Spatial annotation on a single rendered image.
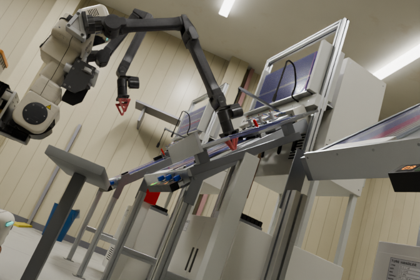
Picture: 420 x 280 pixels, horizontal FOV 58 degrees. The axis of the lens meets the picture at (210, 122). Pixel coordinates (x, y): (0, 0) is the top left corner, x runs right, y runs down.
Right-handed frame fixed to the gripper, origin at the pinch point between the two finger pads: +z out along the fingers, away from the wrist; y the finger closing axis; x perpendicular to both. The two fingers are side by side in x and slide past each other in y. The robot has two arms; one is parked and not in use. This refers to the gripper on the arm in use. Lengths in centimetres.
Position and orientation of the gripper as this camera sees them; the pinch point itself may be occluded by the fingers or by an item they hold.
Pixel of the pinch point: (234, 149)
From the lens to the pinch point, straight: 187.0
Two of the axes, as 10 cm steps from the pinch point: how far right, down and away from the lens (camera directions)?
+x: -8.6, 2.4, -4.5
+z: 2.9, 9.6, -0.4
